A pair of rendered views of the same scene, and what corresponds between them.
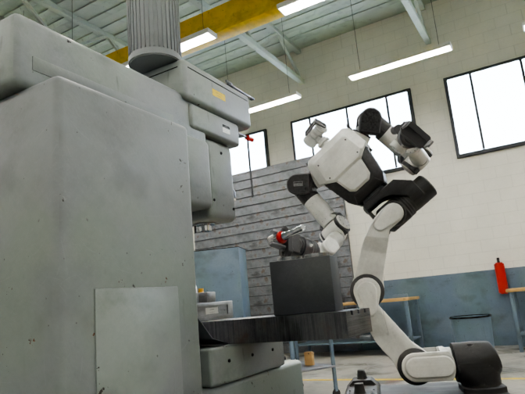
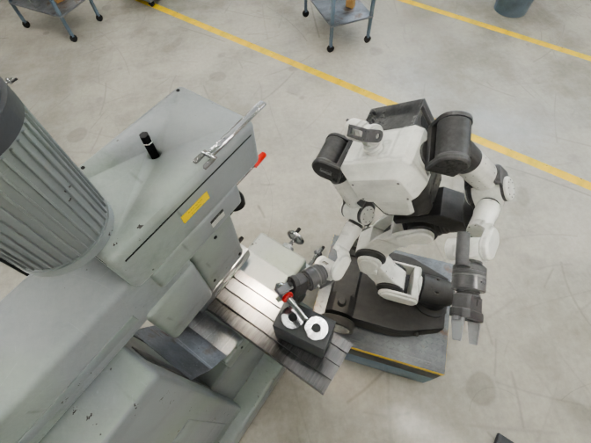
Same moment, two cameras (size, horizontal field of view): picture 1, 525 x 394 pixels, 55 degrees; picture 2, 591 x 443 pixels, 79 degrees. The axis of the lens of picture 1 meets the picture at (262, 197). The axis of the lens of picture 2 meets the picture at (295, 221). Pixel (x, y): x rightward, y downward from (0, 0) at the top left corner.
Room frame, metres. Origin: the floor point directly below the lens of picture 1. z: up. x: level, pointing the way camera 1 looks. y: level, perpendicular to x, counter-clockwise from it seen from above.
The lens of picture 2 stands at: (1.44, -0.16, 2.52)
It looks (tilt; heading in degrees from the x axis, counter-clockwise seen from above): 59 degrees down; 7
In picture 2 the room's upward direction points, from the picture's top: 3 degrees counter-clockwise
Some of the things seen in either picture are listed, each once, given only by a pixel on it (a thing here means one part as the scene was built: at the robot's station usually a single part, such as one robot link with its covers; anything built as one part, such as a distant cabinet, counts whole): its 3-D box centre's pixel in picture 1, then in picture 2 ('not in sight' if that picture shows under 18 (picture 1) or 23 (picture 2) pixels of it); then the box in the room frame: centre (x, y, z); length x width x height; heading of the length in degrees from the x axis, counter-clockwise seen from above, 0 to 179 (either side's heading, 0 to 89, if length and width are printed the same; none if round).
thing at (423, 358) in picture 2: not in sight; (377, 307); (2.19, -0.58, 0.20); 0.78 x 0.68 x 0.40; 79
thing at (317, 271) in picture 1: (305, 284); (304, 329); (1.80, -0.13, 1.04); 0.22 x 0.12 x 0.20; 70
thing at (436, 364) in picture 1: (426, 363); (399, 282); (2.18, -0.61, 0.68); 0.21 x 0.20 x 0.13; 79
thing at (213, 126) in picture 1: (192, 133); (170, 214); (1.93, 0.26, 1.68); 0.34 x 0.24 x 0.10; 151
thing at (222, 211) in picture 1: (201, 184); (198, 238); (1.96, 0.24, 1.47); 0.21 x 0.19 x 0.32; 61
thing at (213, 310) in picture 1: (192, 307); (213, 270); (2.04, 0.32, 0.99); 0.35 x 0.15 x 0.11; 151
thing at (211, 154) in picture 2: (238, 91); (233, 131); (2.04, 0.06, 1.89); 0.24 x 0.04 x 0.01; 151
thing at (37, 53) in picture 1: (106, 104); (32, 359); (1.53, 0.48, 1.66); 0.80 x 0.23 x 0.20; 151
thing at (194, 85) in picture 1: (194, 104); (161, 178); (1.95, 0.24, 1.81); 0.47 x 0.26 x 0.16; 151
